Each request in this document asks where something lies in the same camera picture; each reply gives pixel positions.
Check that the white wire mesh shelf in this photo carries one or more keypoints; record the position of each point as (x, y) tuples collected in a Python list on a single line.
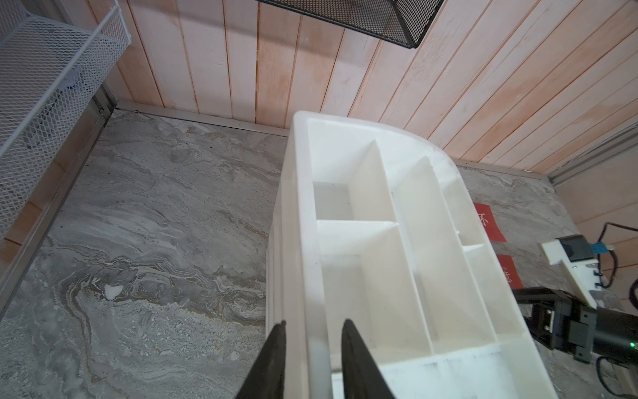
[(49, 73)]

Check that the white plastic drawer organizer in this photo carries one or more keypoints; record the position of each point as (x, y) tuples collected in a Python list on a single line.
[(375, 225)]

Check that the black wire mesh basket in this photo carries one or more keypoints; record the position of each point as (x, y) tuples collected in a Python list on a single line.
[(401, 22)]

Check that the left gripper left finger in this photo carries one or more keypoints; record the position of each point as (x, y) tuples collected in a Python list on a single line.
[(266, 378)]

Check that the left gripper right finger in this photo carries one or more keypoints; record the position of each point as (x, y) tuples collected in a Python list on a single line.
[(361, 376)]

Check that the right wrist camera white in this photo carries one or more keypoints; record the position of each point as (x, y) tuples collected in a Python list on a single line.
[(574, 255)]

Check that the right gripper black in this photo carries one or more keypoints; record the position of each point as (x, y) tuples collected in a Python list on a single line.
[(561, 321)]

